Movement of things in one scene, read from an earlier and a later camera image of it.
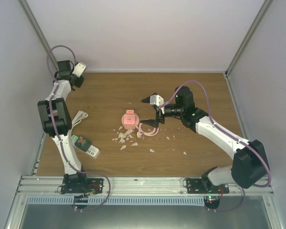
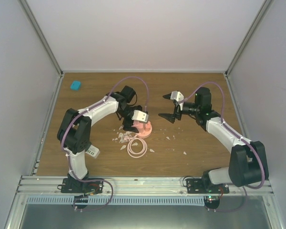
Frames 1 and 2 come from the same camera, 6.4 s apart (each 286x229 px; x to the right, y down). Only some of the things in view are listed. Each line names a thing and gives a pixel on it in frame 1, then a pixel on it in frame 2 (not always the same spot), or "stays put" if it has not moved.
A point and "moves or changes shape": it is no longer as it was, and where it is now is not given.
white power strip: (93, 151) stays put
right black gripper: (155, 122) to (171, 117)
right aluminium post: (264, 9) stays put
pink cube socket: (129, 119) moves or changes shape
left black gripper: (79, 84) to (129, 128)
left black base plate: (86, 186) stays put
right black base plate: (205, 185) stays put
